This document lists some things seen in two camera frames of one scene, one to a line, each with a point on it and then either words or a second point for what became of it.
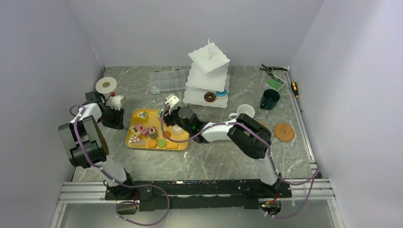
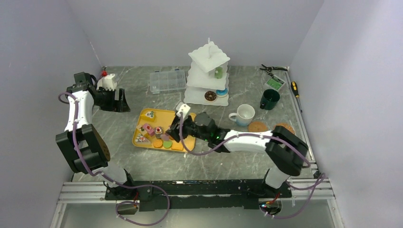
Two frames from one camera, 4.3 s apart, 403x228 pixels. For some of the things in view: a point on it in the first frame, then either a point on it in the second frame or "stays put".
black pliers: (269, 69) stays put
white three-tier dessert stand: (209, 73) stays put
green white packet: (274, 82) stays put
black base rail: (196, 194) stays put
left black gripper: (118, 123) -> (120, 106)
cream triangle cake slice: (141, 117) -> (149, 114)
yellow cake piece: (134, 130) -> (141, 129)
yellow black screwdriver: (295, 90) stays put
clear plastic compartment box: (167, 80) stays put
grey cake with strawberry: (152, 132) -> (158, 131)
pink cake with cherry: (143, 131) -> (148, 128)
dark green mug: (269, 99) stays put
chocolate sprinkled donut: (209, 97) stays put
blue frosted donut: (222, 94) stays put
